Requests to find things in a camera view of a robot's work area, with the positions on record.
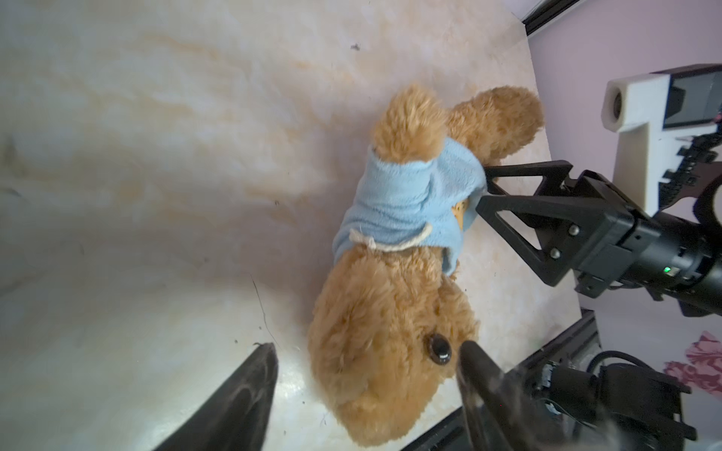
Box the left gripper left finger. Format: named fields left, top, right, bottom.
left=157, top=343, right=279, bottom=450

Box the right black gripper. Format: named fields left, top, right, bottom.
left=477, top=160, right=721, bottom=316

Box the brown plush teddy bear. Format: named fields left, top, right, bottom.
left=308, top=86, right=545, bottom=447

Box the light blue bear hoodie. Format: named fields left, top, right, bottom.
left=332, top=137, right=487, bottom=275

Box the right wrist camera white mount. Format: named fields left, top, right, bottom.
left=601, top=64, right=721, bottom=216

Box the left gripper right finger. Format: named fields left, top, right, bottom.
left=456, top=341, right=569, bottom=450

